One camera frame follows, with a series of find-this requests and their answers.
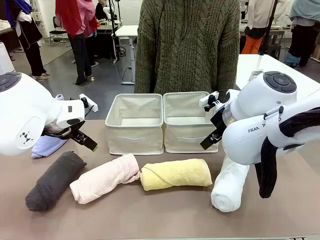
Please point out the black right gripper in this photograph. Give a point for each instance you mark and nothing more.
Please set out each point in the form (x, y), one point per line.
(218, 122)

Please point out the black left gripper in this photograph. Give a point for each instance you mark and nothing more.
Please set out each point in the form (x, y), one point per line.
(67, 133)

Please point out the pink towel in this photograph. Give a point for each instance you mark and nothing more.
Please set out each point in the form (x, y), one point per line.
(100, 177)

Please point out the light blue towel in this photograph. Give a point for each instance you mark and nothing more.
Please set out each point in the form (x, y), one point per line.
(46, 147)

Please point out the yellow towel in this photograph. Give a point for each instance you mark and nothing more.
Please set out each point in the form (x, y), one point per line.
(175, 175)

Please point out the dark grey towel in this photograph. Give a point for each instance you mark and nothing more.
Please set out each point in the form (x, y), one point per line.
(52, 180)

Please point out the white towel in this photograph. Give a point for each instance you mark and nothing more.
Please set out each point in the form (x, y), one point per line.
(226, 192)

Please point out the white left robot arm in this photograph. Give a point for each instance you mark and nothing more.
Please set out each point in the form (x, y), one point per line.
(25, 112)

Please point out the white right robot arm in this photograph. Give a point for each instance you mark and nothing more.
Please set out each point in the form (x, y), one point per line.
(250, 110)

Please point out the person's left forearm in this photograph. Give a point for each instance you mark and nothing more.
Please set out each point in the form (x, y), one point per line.
(228, 70)

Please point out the person's right forearm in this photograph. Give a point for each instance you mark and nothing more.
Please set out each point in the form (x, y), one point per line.
(145, 72)

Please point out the cream fabric storage bin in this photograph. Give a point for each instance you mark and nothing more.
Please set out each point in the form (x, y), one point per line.
(187, 140)
(135, 140)

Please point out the person in green sweater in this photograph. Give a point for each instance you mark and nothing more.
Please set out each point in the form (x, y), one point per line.
(187, 45)

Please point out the white side table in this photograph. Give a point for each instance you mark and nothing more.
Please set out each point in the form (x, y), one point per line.
(275, 65)

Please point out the bystander in red scarf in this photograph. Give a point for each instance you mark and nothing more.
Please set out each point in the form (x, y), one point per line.
(77, 30)

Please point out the black office chair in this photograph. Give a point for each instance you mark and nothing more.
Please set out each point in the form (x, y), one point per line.
(58, 32)

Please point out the white air purifier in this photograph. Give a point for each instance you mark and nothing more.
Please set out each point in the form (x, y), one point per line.
(5, 60)

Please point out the white height-adjustable desk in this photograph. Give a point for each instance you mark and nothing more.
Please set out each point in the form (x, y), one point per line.
(126, 31)

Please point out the bystander with orange trousers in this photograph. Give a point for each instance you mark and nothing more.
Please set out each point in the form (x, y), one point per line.
(253, 30)

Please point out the bystander in black vest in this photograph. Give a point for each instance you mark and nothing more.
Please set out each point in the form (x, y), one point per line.
(30, 37)

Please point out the black tripod stand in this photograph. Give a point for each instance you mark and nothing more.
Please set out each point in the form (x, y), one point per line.
(268, 27)

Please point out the bystander in teal shawl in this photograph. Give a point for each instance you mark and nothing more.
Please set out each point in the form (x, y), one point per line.
(301, 37)

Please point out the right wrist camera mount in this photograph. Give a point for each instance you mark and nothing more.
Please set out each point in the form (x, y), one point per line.
(210, 98)

